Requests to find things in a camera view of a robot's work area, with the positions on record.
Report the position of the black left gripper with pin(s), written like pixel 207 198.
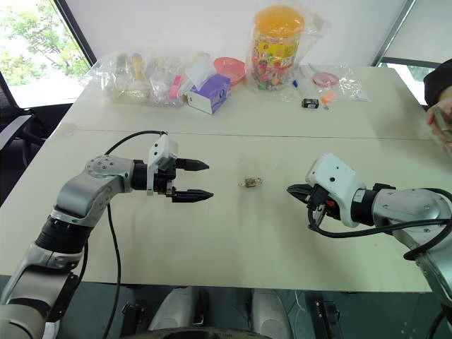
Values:
pixel 164 182

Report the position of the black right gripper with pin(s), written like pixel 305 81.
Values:
pixel 319 201

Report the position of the beige object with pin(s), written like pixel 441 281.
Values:
pixel 445 121

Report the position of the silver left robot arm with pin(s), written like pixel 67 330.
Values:
pixel 76 197

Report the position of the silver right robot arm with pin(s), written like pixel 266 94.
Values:
pixel 406 206

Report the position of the person's bare hand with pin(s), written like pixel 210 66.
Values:
pixel 432 118

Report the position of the purple tissue box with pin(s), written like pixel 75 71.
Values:
pixel 212 93

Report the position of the small black box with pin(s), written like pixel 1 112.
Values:
pixel 310 103

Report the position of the pink item in bag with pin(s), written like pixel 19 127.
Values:
pixel 175 86

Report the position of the small orange item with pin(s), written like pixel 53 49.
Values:
pixel 328 97

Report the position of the small blue item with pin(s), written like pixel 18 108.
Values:
pixel 296 83

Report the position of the small clear bag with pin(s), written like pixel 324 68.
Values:
pixel 349 86

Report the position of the pink plastic bowl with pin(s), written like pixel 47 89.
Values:
pixel 231 69

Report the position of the large clear bag of items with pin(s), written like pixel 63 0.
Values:
pixel 120 83

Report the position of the white rounded robot leg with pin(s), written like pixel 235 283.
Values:
pixel 270 314
pixel 176 309

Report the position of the yellow bottle in bag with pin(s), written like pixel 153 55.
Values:
pixel 137 65

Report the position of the candy jar with orange lid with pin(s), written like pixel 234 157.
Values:
pixel 277 49

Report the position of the clear bag around jar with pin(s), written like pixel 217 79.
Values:
pixel 312 31

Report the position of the person's black sleeve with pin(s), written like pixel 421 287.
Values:
pixel 439 83

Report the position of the black office chair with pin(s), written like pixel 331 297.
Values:
pixel 14 123

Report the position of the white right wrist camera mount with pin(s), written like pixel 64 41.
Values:
pixel 335 176

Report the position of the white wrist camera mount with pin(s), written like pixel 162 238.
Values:
pixel 335 176
pixel 160 147

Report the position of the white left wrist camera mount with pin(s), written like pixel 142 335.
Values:
pixel 160 147

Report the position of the black bracket under table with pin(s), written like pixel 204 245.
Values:
pixel 328 318
pixel 134 318

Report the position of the dark window frame beam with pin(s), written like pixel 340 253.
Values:
pixel 76 31
pixel 393 31

